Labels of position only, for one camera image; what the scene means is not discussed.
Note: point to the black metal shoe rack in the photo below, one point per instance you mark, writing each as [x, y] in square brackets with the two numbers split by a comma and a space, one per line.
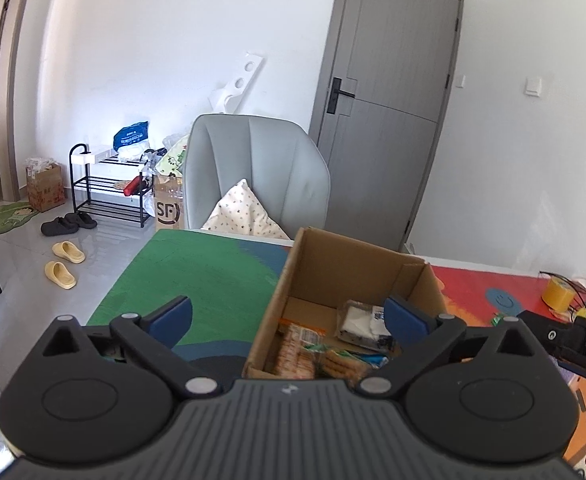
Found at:
[103, 183]

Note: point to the grey door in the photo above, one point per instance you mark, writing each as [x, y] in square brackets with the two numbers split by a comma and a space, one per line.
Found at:
[388, 160]

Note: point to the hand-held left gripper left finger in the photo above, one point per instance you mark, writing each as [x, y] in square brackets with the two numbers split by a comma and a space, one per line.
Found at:
[173, 319]

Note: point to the grey upholstered chair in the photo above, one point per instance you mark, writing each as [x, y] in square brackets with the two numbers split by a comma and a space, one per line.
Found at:
[273, 160]

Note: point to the white foam board with holes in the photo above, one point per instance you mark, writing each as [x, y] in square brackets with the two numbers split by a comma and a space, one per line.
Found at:
[243, 75]

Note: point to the white dotted pillow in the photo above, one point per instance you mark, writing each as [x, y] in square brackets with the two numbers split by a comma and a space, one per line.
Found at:
[243, 215]

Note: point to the orange biscuit packet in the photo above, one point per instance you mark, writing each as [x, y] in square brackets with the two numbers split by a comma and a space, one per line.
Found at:
[343, 365]

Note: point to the colourful cartoon table mat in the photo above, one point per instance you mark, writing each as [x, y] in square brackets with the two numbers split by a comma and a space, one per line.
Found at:
[198, 270]

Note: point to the clear plastic bag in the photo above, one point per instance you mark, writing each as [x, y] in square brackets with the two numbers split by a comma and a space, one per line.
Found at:
[149, 157]

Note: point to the green white printed bag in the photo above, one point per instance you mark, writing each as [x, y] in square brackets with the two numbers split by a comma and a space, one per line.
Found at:
[173, 160]

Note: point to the large white wall switch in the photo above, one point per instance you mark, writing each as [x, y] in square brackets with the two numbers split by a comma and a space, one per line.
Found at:
[533, 86]

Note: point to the brown printed paper bag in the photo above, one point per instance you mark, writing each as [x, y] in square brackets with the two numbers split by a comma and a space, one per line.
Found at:
[165, 210]

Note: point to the yellow slipper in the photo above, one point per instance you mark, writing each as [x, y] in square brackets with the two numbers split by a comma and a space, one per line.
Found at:
[60, 275]
[69, 252]

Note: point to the yellow tape roll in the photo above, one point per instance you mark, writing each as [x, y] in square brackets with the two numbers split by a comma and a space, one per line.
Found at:
[555, 295]

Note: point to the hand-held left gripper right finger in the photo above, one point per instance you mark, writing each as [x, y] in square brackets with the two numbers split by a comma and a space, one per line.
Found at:
[407, 320]

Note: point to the small brown cardboard carton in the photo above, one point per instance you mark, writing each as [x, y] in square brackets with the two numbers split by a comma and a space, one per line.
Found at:
[45, 190]

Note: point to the blue white plastic bag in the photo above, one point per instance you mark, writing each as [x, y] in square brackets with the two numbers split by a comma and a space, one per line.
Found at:
[130, 137]

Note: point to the green floor rug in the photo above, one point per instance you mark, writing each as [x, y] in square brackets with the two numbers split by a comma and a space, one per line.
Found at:
[10, 216]

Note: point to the black slipper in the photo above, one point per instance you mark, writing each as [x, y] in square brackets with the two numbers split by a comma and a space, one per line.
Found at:
[82, 220]
[58, 227]

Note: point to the red object on rack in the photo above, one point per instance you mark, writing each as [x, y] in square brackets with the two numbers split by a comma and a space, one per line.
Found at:
[134, 186]

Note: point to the brown cardboard box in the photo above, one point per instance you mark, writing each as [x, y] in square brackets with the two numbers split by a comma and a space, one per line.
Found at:
[333, 265]

